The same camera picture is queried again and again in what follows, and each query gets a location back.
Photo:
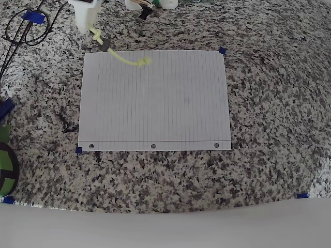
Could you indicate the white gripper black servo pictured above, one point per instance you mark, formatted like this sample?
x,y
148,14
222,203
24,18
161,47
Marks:
x,y
84,18

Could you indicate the black hex nut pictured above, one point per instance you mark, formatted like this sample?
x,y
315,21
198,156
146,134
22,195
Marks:
x,y
105,45

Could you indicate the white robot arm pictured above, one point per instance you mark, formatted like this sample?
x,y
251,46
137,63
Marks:
x,y
169,3

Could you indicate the large blue tape strip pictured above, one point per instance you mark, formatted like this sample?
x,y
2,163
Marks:
x,y
33,17

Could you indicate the lined paper sheet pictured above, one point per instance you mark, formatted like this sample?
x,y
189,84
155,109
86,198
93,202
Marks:
x,y
155,103

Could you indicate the blue tape piece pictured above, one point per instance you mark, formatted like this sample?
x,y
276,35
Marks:
x,y
78,150
223,51
302,196
8,199

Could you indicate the black spool green filament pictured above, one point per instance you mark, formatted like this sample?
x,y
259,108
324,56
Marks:
x,y
5,160

